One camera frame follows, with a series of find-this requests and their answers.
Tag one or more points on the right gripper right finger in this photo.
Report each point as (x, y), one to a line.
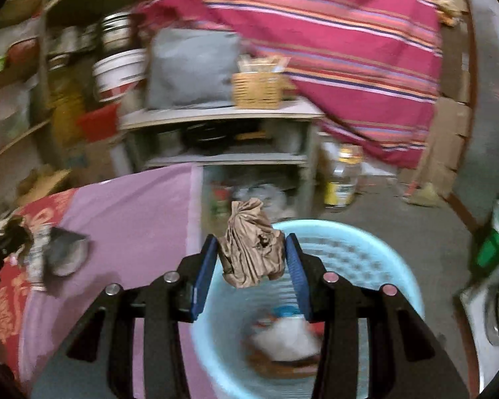
(405, 358)

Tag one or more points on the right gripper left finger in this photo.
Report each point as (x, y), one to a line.
(95, 359)

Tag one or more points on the brown paper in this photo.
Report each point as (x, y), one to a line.
(251, 249)

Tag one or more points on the white tissue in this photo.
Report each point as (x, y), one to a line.
(288, 339)

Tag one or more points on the red gold patterned cloth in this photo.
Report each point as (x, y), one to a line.
(14, 286)

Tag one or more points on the black paper cup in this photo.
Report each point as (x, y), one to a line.
(66, 252)

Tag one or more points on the yellow egg tray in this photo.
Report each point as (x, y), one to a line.
(46, 186)

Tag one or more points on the purple towel mat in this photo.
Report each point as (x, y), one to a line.
(139, 226)

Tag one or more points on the red plastic basket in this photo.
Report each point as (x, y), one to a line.
(99, 124)

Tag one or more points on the yellow oil bottle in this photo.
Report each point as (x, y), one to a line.
(66, 101)

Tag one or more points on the clear bottle yellow cap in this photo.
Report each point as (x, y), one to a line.
(345, 172)

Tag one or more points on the white plastic bag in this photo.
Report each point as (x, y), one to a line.
(274, 200)

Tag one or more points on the white plastic bucket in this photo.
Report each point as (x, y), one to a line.
(114, 75)

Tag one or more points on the steel cooking pot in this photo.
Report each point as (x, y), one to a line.
(117, 32)

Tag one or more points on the grey storage cabinet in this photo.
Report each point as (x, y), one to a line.
(230, 136)

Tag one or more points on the grey fabric cover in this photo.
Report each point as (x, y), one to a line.
(191, 68)

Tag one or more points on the wooden utensil holder box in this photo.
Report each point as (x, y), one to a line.
(259, 82)

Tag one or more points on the red striped cloth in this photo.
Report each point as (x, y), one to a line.
(372, 66)

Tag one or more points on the wooden wall shelf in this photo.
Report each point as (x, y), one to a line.
(20, 27)

